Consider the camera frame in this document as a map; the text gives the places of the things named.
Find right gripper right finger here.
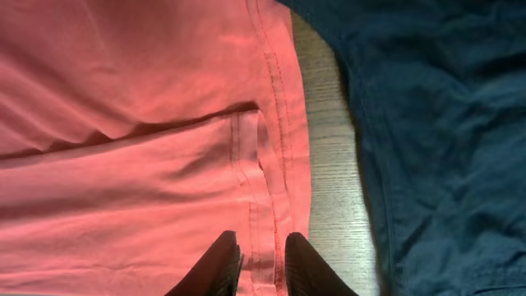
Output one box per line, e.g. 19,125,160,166
285,232,358,296

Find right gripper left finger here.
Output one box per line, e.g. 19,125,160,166
165,230,243,296

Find orange printed t-shirt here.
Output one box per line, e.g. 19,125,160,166
1,0,311,295

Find navy blue folded shirt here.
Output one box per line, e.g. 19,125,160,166
288,0,525,295

